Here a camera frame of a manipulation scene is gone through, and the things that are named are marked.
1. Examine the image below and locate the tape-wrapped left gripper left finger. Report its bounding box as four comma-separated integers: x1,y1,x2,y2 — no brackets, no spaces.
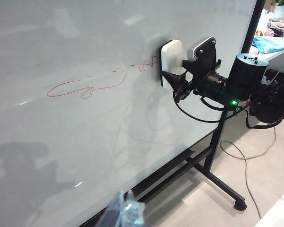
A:
98,190,125,227

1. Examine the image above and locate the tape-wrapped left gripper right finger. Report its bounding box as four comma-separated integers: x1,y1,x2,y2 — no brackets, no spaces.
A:
120,190,145,227

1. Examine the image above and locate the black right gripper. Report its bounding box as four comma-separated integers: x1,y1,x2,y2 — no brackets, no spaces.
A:
164,52,270,109

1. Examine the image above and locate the white whiteboard eraser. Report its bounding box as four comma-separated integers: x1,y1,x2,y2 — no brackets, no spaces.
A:
159,39,184,90

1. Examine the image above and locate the white glass whiteboard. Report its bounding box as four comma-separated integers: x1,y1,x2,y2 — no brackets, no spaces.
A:
0,0,258,227

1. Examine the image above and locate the blue cloth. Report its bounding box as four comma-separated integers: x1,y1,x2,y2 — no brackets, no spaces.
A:
252,35,284,54

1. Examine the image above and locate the white table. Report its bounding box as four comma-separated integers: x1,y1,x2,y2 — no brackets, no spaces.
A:
248,13,284,62

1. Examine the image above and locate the black caster wheel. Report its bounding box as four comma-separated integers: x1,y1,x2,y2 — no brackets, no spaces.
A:
233,199,247,211

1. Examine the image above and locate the white plant pot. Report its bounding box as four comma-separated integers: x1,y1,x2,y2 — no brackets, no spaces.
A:
273,0,284,21

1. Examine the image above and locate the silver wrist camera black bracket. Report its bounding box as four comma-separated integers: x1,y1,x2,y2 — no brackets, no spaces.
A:
192,36,220,73

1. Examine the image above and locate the thin black camera cable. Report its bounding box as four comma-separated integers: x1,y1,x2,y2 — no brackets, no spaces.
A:
172,93,229,124

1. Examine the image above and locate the black sleeved arm cable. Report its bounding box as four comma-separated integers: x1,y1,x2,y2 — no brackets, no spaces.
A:
245,107,284,130

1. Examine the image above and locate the grey floor cable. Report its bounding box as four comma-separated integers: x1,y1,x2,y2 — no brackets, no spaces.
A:
219,126,276,220

